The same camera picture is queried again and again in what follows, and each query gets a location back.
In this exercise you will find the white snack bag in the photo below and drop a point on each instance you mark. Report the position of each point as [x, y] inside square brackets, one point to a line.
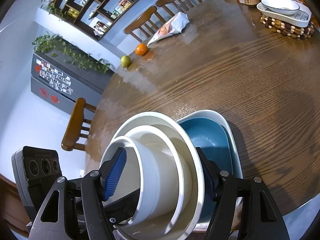
[172, 27]

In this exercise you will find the trailing green vine plant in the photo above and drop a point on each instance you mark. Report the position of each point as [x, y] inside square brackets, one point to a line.
[75, 55]

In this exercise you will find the white rectangular dish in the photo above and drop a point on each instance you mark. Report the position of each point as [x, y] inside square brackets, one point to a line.
[285, 20]

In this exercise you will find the white bowl dark rim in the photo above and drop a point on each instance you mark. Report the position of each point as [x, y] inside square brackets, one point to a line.
[280, 5]

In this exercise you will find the white cylindrical bowl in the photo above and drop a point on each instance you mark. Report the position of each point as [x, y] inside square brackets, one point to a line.
[160, 180]

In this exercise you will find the wooden bead trivet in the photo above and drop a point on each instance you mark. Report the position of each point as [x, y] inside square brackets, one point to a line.
[287, 31]

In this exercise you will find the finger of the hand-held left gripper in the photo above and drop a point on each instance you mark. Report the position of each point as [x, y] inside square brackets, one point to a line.
[122, 207]

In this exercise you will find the teal oval plate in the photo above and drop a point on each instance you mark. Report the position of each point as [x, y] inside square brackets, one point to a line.
[207, 135]

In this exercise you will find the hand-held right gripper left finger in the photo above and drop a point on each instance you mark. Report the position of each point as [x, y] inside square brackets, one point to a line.
[115, 175]

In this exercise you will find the grey refrigerator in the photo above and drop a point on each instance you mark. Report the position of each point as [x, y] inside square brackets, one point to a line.
[75, 85]

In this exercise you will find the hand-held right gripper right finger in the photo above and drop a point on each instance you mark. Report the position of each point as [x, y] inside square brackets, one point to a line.
[208, 180]

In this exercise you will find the small leafy shelf plant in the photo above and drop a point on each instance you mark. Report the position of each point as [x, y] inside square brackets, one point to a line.
[53, 7]

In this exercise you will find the dark wooden wall shelf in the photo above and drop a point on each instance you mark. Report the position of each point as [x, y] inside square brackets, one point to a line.
[87, 22]

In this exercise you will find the green pear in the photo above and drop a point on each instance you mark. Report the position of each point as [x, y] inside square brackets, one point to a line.
[125, 61]

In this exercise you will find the cluster of fridge magnets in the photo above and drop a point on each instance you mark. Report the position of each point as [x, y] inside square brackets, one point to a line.
[55, 76]

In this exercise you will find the large patterned square plate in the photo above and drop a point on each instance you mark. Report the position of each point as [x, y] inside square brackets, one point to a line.
[226, 123]

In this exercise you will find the speckled beige ribbed bowl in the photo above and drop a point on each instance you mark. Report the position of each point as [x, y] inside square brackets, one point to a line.
[160, 117]

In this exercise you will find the white round bowl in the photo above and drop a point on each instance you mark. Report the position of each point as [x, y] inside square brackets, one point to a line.
[162, 132]

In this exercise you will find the red paper cutout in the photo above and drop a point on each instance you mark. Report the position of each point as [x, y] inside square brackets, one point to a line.
[43, 91]
[55, 98]

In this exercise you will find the orange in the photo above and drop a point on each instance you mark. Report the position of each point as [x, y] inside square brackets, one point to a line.
[141, 49]

